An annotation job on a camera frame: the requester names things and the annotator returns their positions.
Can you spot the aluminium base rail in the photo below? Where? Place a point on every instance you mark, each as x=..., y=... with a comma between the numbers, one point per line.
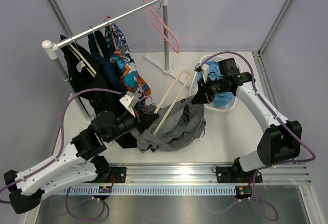
x=192, y=174

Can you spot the silver clothes rack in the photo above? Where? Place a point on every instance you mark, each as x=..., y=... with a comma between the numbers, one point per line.
x=170, y=40

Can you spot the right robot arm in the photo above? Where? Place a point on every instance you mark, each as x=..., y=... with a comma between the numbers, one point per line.
x=281, y=137

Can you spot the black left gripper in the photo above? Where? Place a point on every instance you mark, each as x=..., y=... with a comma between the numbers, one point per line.
x=144, y=119

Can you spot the wooden hanger with patterned shorts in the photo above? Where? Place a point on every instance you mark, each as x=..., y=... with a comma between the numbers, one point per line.
x=110, y=37

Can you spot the grey knit shorts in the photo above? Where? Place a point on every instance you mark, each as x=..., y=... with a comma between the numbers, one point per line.
x=184, y=124

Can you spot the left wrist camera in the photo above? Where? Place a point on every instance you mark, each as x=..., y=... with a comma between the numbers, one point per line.
x=129, y=101

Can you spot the navy blue garment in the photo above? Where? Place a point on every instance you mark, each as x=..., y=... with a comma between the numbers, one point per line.
x=111, y=72

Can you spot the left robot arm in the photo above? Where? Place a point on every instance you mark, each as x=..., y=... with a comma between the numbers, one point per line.
x=77, y=162

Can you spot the patterned navy orange shorts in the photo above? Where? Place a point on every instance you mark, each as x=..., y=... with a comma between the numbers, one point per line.
x=129, y=76

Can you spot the wooden hanger with black garment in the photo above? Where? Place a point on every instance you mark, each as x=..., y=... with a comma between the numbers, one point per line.
x=82, y=62

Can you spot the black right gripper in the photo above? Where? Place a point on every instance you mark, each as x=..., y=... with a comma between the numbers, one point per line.
x=201, y=97

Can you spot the light blue shorts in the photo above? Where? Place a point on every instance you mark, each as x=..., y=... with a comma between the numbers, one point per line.
x=222, y=99

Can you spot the black garment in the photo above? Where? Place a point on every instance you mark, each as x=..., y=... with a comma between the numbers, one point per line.
x=82, y=78

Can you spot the white slotted cable duct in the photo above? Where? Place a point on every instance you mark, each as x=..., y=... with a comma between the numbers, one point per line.
x=119, y=190

